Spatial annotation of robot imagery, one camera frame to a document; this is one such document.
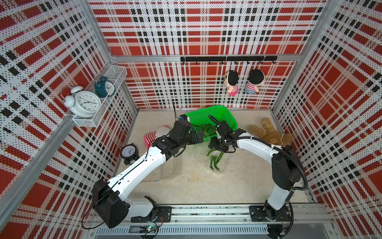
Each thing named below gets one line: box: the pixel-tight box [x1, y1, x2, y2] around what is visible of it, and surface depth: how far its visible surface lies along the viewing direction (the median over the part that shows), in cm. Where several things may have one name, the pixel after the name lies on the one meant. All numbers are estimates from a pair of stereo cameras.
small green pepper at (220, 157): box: [215, 151, 225, 166], surface depth 95 cm
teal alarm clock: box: [94, 76, 116, 98], surface depth 73 cm
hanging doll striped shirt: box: [245, 68, 266, 95], surface depth 97 cm
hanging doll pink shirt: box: [224, 69, 240, 97], surface depth 97 cm
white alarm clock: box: [64, 85, 102, 119], surface depth 63 cm
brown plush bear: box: [249, 117, 294, 146], surface depth 100 cm
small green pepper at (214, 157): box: [209, 153, 220, 171], surface depth 95 cm
